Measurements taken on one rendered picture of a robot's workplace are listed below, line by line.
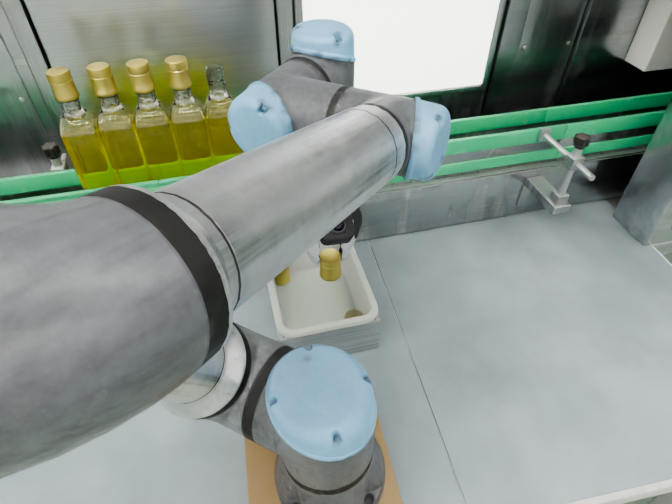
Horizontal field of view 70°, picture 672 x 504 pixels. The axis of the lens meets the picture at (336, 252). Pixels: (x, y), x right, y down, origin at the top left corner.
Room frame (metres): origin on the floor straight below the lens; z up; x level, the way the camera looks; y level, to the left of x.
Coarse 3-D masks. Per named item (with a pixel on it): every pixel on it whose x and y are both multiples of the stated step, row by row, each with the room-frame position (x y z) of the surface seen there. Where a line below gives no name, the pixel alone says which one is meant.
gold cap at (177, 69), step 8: (176, 56) 0.77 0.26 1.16; (184, 56) 0.78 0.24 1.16; (168, 64) 0.75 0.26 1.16; (176, 64) 0.75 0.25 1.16; (184, 64) 0.76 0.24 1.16; (168, 72) 0.75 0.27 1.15; (176, 72) 0.75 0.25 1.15; (184, 72) 0.76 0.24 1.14; (176, 80) 0.75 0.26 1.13; (184, 80) 0.75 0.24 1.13; (176, 88) 0.75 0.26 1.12; (184, 88) 0.75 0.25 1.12
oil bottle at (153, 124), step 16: (144, 112) 0.73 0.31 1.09; (160, 112) 0.74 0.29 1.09; (144, 128) 0.72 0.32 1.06; (160, 128) 0.73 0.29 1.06; (144, 144) 0.72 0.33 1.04; (160, 144) 0.73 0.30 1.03; (176, 144) 0.75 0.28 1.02; (160, 160) 0.72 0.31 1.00; (176, 160) 0.73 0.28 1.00; (160, 176) 0.72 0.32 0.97; (176, 176) 0.73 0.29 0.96
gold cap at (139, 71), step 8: (128, 64) 0.74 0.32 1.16; (136, 64) 0.74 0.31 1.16; (144, 64) 0.74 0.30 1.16; (128, 72) 0.74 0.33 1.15; (136, 72) 0.73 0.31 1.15; (144, 72) 0.74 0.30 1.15; (136, 80) 0.73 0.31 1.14; (144, 80) 0.74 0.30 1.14; (152, 80) 0.75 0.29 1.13; (136, 88) 0.74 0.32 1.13; (144, 88) 0.74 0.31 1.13; (152, 88) 0.74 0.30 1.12
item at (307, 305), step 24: (312, 264) 0.68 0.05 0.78; (360, 264) 0.62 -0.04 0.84; (288, 288) 0.63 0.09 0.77; (312, 288) 0.63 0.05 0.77; (336, 288) 0.63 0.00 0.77; (360, 288) 0.58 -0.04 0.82; (288, 312) 0.57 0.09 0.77; (312, 312) 0.57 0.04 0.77; (336, 312) 0.57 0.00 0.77; (288, 336) 0.47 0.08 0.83
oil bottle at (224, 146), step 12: (228, 96) 0.78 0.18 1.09; (216, 108) 0.76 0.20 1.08; (228, 108) 0.76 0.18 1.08; (216, 120) 0.75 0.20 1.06; (216, 132) 0.75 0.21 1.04; (228, 132) 0.76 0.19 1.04; (216, 144) 0.75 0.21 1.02; (228, 144) 0.76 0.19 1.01; (216, 156) 0.75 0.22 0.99; (228, 156) 0.76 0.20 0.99
